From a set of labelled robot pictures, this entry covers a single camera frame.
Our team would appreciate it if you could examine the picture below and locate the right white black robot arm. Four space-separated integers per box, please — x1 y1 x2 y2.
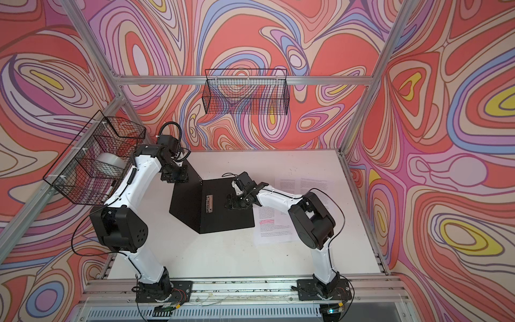
227 172 340 300

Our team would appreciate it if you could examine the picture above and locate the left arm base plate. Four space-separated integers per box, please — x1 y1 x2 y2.
131 280 193 304

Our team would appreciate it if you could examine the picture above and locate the black wire basket left wall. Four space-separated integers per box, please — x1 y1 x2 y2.
43 111 146 205

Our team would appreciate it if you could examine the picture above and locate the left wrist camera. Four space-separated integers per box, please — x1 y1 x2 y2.
157 134 180 153

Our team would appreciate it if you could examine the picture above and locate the green circuit board right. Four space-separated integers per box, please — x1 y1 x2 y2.
321 303 345 315

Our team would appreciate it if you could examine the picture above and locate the metal folder clip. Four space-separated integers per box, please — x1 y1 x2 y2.
206 195 213 213

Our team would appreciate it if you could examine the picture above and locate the black wire basket back wall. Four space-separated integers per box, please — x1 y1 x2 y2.
202 68 290 116

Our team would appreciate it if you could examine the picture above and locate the green circuit board left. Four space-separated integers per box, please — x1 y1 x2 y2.
152 305 181 316

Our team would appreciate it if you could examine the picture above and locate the paper sheet middle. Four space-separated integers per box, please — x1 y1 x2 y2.
276 178 300 195

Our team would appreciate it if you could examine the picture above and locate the aluminium front rail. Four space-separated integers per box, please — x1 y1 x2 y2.
79 275 410 306

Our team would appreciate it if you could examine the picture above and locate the white RAY file folder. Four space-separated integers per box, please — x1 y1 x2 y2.
169 161 255 234

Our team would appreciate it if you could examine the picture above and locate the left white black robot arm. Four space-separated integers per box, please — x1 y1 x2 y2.
90 144 183 303

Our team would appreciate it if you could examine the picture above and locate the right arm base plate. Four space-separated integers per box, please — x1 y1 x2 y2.
292 276 353 303

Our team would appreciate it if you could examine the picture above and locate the paper sheet green highlight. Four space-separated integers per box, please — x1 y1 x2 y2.
298 178 334 203

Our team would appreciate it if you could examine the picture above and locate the green circuit board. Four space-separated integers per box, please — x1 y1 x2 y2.
152 305 181 316
321 303 345 315

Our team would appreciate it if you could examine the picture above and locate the paper sheet pink highlight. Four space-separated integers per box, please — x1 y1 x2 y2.
253 205 299 246

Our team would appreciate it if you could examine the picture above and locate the black wire basket wall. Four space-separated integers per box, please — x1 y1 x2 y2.
43 111 146 205
202 68 290 116

